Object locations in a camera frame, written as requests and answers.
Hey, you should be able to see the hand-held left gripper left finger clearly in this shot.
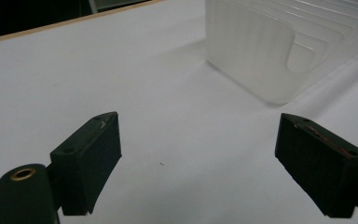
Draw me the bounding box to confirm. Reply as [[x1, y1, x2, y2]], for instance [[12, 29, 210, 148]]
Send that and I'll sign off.
[[49, 111, 123, 217]]

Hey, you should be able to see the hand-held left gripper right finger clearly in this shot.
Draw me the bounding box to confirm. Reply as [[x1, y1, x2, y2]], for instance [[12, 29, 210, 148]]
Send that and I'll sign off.
[[274, 112, 358, 219]]

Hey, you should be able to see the translucent white plastic rack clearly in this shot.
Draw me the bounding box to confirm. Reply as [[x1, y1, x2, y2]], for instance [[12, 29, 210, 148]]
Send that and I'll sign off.
[[204, 0, 358, 105]]

